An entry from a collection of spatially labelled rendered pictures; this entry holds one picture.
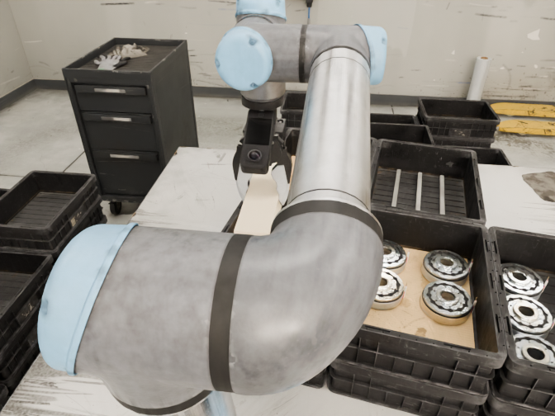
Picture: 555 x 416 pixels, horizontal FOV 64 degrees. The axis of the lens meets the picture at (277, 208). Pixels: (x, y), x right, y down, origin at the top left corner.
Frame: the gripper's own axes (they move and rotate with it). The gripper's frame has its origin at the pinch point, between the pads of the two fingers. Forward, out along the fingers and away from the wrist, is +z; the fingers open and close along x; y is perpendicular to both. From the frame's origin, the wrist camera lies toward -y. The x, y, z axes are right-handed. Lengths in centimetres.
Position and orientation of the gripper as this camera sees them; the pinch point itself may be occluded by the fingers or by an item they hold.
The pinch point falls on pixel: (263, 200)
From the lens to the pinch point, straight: 83.9
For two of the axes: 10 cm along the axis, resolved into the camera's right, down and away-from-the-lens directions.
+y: 1.2, -5.7, 8.1
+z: 0.0, 8.2, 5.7
